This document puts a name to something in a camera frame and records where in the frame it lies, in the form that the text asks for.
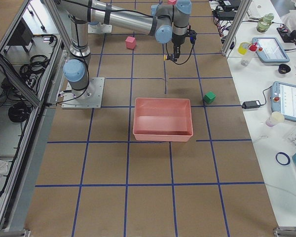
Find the teach pendant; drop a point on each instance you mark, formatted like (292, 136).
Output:
(283, 99)
(272, 50)

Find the green water bottle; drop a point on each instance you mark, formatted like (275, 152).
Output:
(265, 22)

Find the green foam cube far right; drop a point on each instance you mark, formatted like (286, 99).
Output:
(209, 97)

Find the pink plastic bin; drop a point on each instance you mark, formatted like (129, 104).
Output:
(162, 119)

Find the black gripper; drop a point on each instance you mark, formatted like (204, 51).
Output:
(176, 42)

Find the black lens cap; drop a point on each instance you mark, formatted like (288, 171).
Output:
(284, 69)

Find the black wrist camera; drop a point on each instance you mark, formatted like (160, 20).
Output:
(191, 34)

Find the yellow tape roll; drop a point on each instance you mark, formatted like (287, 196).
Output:
(243, 47)

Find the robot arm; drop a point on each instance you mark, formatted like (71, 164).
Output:
(166, 23)

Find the pink foam cube near gripper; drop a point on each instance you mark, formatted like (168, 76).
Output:
(172, 2)

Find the white paper cup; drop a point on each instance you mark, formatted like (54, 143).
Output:
(274, 119)

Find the teach pendant near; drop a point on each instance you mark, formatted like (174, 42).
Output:
(283, 99)

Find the pink foam cube centre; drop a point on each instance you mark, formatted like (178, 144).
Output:
(130, 42)

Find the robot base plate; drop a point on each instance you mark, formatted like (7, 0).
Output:
(92, 98)

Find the aluminium frame post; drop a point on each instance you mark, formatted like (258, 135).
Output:
(242, 10)

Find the black power supply on desk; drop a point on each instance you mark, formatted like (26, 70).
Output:
(251, 104)

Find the teach pendant far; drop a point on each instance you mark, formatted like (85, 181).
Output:
(272, 50)

